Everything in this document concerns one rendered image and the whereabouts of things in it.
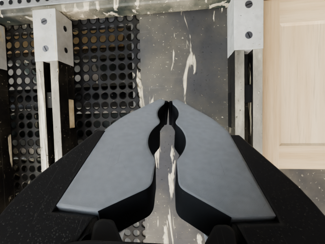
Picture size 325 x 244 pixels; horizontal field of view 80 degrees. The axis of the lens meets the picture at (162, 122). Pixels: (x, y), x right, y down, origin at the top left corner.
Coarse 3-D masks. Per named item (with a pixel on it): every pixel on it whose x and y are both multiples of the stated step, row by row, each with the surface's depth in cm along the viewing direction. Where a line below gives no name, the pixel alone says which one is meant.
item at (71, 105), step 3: (69, 99) 53; (69, 102) 53; (72, 102) 54; (69, 105) 53; (72, 105) 54; (69, 108) 53; (72, 108) 54; (69, 111) 53; (72, 111) 54; (69, 114) 53; (72, 114) 54; (69, 117) 53; (72, 117) 54; (72, 120) 54; (72, 123) 54; (72, 126) 54
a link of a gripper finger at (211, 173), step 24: (192, 120) 10; (192, 144) 8; (216, 144) 8; (192, 168) 7; (216, 168) 7; (240, 168) 7; (192, 192) 6; (216, 192) 6; (240, 192) 6; (192, 216) 6; (216, 216) 6; (240, 216) 5; (264, 216) 5
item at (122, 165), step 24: (120, 120) 10; (144, 120) 10; (96, 144) 8; (120, 144) 8; (144, 144) 8; (96, 168) 7; (120, 168) 7; (144, 168) 7; (72, 192) 6; (96, 192) 6; (120, 192) 6; (144, 192) 6; (120, 216) 6; (144, 216) 7
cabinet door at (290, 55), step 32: (288, 0) 46; (320, 0) 45; (288, 32) 47; (320, 32) 46; (288, 64) 47; (320, 64) 46; (288, 96) 47; (320, 96) 47; (288, 128) 48; (320, 128) 47; (288, 160) 48; (320, 160) 47
